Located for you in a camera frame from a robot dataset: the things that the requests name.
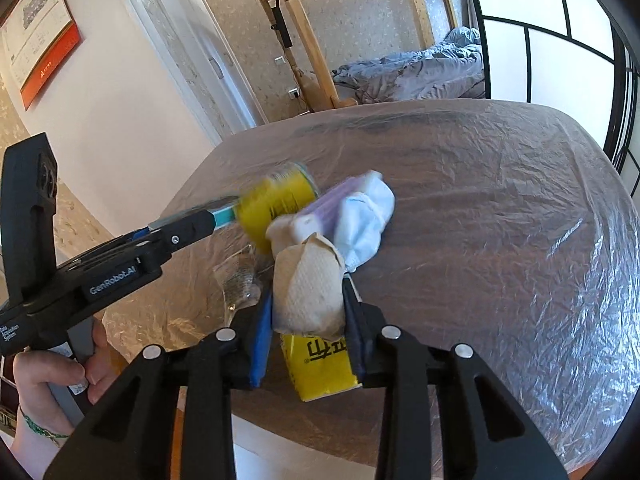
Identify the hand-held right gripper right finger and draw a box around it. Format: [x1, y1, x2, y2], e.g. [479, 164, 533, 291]
[341, 275, 571, 480]

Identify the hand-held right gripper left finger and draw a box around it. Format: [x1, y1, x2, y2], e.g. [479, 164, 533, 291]
[42, 287, 276, 480]

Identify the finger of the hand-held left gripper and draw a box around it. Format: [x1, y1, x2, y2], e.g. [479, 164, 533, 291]
[132, 199, 242, 266]

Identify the small yellow tissue packet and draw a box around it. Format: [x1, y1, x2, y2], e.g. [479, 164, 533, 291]
[280, 332, 363, 403]

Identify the brown paper towel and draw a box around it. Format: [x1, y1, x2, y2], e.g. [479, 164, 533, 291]
[272, 232, 347, 336]

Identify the yellow tin can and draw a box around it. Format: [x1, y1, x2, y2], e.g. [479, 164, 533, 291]
[239, 162, 321, 253]

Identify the blue face mask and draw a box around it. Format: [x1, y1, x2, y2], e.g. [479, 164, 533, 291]
[332, 170, 396, 273]

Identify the person's left forearm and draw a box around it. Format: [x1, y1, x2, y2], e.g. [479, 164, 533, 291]
[7, 410, 76, 480]

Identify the person's left hand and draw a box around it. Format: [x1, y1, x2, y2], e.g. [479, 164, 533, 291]
[12, 325, 121, 433]

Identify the clear plastic wrapper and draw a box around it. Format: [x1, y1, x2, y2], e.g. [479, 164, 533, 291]
[214, 245, 266, 321]

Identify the purple plastic tube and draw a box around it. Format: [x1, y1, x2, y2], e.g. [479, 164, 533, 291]
[292, 180, 362, 241]

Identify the table with plastic cover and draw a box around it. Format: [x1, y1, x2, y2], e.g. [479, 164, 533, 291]
[102, 100, 640, 466]

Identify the white door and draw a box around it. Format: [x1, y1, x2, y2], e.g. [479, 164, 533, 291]
[107, 0, 268, 146]

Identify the grey-blue blanket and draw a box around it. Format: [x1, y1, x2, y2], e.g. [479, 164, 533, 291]
[332, 26, 486, 102]

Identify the black-framed paper screen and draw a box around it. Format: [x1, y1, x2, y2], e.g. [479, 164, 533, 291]
[460, 0, 640, 186]

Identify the green woven bracelet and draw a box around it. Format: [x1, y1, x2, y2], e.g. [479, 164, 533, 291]
[20, 405, 71, 448]

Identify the wooden bunk bed frame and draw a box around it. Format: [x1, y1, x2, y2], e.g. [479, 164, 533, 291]
[250, 0, 466, 113]

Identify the black hanging strap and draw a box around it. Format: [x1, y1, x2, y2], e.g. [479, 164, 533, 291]
[270, 2, 293, 48]

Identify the wall poster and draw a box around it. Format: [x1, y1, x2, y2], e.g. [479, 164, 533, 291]
[0, 0, 82, 111]

